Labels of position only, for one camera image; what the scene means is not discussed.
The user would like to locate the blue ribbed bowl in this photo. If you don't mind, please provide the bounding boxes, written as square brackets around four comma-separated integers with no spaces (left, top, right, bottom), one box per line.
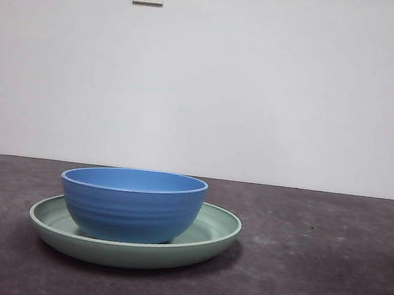
[53,159,211,251]

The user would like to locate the green round plate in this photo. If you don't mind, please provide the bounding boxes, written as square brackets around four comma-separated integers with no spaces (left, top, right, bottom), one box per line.
[24,182,245,281]

